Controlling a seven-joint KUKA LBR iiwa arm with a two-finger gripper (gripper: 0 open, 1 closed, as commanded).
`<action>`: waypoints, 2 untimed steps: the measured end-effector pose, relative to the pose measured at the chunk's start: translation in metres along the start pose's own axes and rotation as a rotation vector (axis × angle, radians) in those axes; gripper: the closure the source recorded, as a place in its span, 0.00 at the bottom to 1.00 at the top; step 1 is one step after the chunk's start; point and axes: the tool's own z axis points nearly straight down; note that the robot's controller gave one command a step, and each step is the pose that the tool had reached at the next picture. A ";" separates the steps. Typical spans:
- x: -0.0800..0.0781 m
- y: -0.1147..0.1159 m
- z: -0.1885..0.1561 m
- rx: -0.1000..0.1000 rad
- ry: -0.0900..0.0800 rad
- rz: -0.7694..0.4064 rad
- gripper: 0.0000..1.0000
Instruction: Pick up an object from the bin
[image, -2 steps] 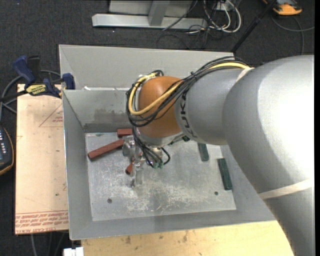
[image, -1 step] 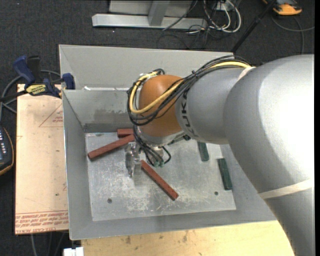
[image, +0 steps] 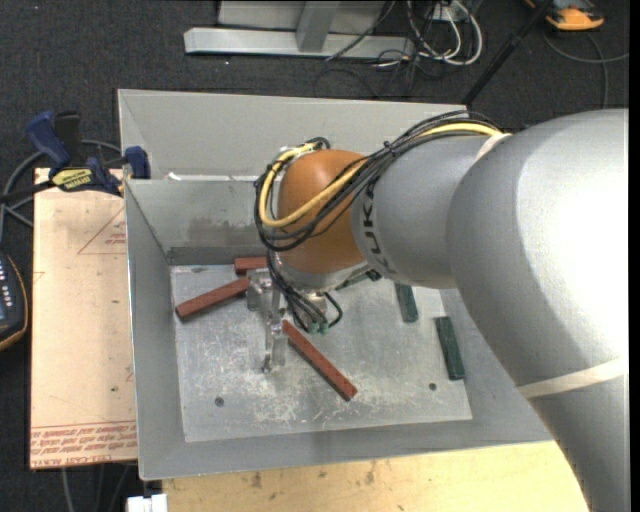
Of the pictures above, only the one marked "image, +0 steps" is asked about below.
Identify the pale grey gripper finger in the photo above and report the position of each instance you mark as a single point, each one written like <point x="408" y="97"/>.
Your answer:
<point x="280" y="347"/>
<point x="268" y="352"/>

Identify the red-brown flat block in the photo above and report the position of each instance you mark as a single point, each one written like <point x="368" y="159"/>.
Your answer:
<point x="248" y="264"/>
<point x="320" y="361"/>
<point x="212" y="299"/>

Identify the grey metal bin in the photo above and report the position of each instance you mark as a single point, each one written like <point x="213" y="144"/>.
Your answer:
<point x="235" y="400"/>

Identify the dark green flat block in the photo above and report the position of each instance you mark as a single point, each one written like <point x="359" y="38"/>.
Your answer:
<point x="407" y="304"/>
<point x="450" y="350"/>

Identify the brown cardboard board red print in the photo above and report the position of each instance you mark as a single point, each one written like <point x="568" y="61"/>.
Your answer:
<point x="80" y="325"/>

